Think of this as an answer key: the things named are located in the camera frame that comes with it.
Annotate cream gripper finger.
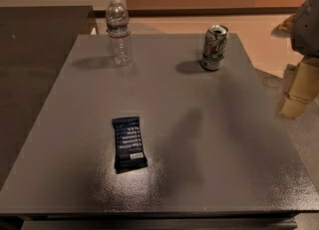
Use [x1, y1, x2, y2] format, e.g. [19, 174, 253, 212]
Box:
[271, 15, 295, 39]
[278, 56, 319, 118]

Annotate dark blue rxbar wrapper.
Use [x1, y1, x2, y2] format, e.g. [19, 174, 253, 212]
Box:
[112, 116, 148, 171]

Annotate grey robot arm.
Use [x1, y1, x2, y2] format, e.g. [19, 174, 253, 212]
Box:
[271, 0, 319, 118]

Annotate clear plastic water bottle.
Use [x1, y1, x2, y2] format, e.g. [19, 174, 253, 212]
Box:
[106, 0, 133, 66]

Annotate green white soda can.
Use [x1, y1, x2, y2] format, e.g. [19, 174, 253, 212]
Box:
[201, 25, 228, 71]

